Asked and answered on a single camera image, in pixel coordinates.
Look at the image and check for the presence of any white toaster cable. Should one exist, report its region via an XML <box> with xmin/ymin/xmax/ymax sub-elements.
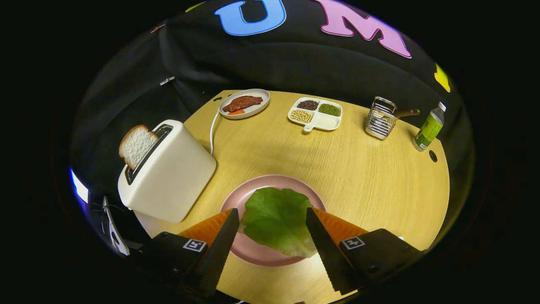
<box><xmin>210</xmin><ymin>109</ymin><xmax>222</xmax><ymax>156</ymax></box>

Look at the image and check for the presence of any white bread slice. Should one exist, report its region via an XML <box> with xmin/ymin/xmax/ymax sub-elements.
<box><xmin>119</xmin><ymin>125</ymin><xmax>159</xmax><ymax>170</ymax></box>

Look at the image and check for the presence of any pile of yellow soybeans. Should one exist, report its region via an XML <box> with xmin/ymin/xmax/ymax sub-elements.
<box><xmin>290</xmin><ymin>109</ymin><xmax>313</xmax><ymax>124</ymax></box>

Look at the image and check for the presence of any green lettuce leaf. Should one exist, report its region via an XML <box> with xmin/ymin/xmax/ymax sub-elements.
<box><xmin>239</xmin><ymin>187</ymin><xmax>318</xmax><ymax>258</ymax></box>

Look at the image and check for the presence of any pink round plate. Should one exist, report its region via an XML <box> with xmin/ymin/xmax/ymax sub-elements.
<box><xmin>220</xmin><ymin>174</ymin><xmax>327</xmax><ymax>267</ymax></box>

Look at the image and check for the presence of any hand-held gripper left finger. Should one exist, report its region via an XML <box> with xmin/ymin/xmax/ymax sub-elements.
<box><xmin>139</xmin><ymin>208</ymin><xmax>240</xmax><ymax>299</ymax></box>

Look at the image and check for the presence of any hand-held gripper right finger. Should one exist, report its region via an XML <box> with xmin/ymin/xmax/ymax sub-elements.
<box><xmin>305</xmin><ymin>207</ymin><xmax>423</xmax><ymax>296</ymax></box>

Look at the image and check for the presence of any white divided tray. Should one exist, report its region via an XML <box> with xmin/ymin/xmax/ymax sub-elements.
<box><xmin>288</xmin><ymin>97</ymin><xmax>343</xmax><ymax>133</ymax></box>

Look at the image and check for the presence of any white oval plate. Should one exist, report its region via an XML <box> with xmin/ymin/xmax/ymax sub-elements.
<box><xmin>218</xmin><ymin>89</ymin><xmax>271</xmax><ymax>120</ymax></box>

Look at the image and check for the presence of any brown steak piece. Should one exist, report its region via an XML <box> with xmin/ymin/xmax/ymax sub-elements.
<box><xmin>222</xmin><ymin>95</ymin><xmax>263</xmax><ymax>113</ymax></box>

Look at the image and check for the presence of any white toaster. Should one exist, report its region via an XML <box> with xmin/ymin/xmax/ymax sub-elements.
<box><xmin>117</xmin><ymin>119</ymin><xmax>217</xmax><ymax>223</ymax></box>

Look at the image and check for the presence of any metal wire basket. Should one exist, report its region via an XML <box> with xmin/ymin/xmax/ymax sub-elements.
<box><xmin>365</xmin><ymin>96</ymin><xmax>398</xmax><ymax>141</ymax></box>

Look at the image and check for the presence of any green label bottle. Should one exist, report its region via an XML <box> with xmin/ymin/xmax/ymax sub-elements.
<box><xmin>413</xmin><ymin>102</ymin><xmax>446</xmax><ymax>152</ymax></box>

